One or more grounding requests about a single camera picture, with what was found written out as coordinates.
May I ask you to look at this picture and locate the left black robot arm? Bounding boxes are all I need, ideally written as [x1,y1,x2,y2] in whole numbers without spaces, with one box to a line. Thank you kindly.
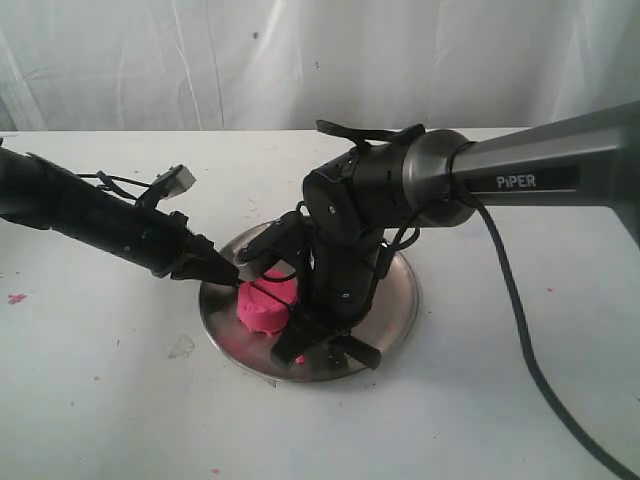
[1,149,239,286]

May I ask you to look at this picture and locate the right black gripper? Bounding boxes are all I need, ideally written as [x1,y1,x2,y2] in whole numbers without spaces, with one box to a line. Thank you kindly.
[270,234,385,370]

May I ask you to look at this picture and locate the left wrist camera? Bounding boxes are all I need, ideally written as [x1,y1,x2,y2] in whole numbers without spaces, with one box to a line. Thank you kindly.
[136,164,196,210]

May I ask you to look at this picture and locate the pink dough crumbs on table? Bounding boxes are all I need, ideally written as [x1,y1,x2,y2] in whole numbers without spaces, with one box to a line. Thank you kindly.
[8,294,27,305]

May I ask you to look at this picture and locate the pink clay lump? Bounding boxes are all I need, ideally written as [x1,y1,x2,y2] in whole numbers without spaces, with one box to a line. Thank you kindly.
[236,268,290,336]

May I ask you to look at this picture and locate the white backdrop curtain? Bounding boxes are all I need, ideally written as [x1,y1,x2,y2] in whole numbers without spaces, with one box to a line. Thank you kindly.
[1,1,639,131]

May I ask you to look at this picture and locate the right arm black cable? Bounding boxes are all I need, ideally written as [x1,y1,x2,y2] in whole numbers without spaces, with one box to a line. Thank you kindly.
[317,118,640,480]

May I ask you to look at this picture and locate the round stainless steel plate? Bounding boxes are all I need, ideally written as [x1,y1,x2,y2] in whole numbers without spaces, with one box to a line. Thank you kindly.
[199,223,420,382]

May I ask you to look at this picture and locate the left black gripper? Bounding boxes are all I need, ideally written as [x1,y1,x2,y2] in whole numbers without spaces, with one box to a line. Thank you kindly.
[119,209,239,286]

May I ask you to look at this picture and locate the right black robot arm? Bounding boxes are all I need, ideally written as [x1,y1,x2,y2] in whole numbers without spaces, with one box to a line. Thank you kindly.
[271,102,639,368]

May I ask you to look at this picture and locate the black knife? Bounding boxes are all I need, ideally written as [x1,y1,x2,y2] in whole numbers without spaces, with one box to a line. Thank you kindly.
[238,279,297,310]

